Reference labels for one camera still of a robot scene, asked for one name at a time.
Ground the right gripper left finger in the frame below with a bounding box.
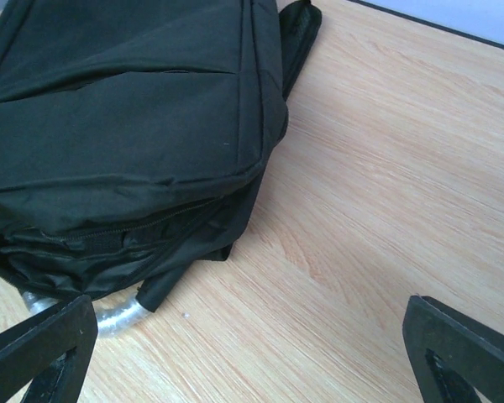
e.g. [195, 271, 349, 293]
[0, 296, 98, 402]

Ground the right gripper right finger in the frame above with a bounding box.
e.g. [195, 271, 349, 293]
[402, 296, 504, 402]

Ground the black student bag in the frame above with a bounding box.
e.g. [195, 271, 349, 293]
[0, 1, 322, 311]

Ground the bag grey metal handle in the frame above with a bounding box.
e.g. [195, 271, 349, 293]
[20, 290, 152, 338]

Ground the black aluminium frame rail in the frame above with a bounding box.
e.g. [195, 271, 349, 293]
[360, 0, 504, 50]

